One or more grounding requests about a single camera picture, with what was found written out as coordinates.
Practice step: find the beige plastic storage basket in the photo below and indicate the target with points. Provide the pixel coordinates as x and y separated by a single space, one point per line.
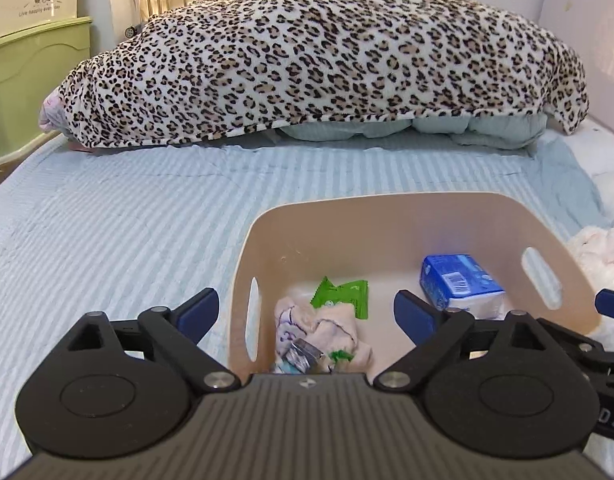
383 239

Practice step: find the green snack packet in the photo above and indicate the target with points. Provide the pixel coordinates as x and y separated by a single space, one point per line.
355 293

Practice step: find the green tea leaf packet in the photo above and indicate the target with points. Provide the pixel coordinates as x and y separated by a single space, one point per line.
303 358

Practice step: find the striped light blue bedsheet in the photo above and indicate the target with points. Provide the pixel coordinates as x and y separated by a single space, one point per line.
123 231

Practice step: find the blue tissue pack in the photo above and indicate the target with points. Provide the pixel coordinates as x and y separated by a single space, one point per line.
458 281

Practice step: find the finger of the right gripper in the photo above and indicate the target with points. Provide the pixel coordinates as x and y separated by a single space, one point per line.
577 346
604 302

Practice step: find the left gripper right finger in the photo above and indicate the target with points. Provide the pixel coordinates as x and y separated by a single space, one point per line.
437 337

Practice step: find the leopard print blanket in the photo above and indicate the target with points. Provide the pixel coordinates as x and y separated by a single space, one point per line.
218 68

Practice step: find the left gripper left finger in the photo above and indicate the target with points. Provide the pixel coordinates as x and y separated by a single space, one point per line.
174 335

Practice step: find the white fluffy plush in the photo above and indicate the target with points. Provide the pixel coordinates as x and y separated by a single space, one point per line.
593 250

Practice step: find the pink fuzzy sock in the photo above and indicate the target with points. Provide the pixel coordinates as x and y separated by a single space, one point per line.
328 328

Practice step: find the green storage cabinet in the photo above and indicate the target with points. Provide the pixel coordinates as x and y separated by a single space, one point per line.
33 62

